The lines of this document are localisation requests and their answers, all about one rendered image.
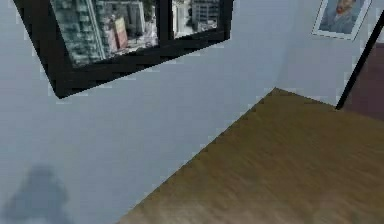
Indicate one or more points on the black framed window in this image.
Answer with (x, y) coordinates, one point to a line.
(63, 71)

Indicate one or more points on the white framed portrait picture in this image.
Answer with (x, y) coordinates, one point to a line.
(340, 18)

